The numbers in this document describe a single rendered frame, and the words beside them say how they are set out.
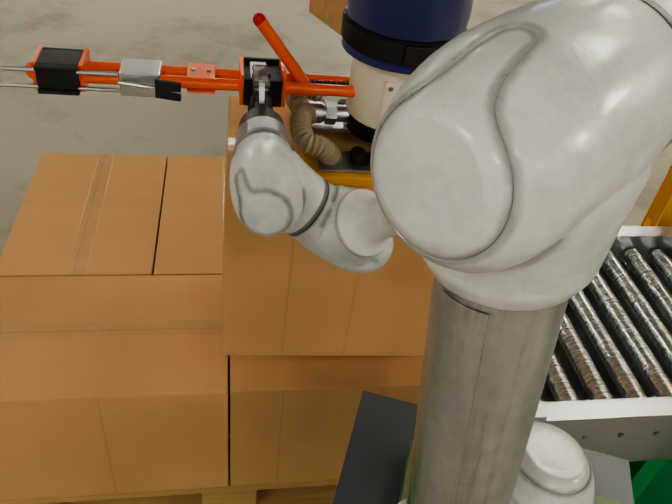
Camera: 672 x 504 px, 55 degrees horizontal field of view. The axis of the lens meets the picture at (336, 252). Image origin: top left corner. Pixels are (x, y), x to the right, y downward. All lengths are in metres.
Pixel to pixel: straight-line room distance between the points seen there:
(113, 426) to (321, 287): 0.62
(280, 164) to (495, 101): 0.59
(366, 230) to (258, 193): 0.17
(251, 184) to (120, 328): 0.85
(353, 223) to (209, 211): 1.10
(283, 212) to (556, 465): 0.47
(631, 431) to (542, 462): 0.83
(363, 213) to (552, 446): 0.40
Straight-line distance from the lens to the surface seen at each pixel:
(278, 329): 1.34
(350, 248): 0.94
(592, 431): 1.63
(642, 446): 1.77
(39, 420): 1.61
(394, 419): 1.23
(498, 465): 0.58
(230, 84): 1.21
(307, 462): 1.76
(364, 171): 1.20
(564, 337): 1.82
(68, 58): 1.25
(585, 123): 0.36
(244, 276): 1.23
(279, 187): 0.87
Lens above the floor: 1.73
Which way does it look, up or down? 39 degrees down
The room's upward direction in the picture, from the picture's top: 8 degrees clockwise
